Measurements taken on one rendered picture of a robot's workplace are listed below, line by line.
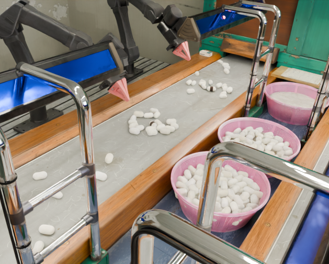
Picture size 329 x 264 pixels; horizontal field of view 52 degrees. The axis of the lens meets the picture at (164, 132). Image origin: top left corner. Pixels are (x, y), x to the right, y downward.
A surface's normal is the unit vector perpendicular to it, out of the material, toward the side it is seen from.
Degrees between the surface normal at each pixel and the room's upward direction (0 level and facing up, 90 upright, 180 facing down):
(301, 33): 90
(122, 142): 0
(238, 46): 67
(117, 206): 0
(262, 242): 0
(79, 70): 58
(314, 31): 90
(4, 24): 90
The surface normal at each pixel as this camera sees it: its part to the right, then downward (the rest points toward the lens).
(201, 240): -0.21, -0.58
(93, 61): 0.72, -0.18
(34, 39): 0.87, 0.29
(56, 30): 0.04, 0.46
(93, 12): -0.50, 0.43
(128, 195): 0.05, -0.86
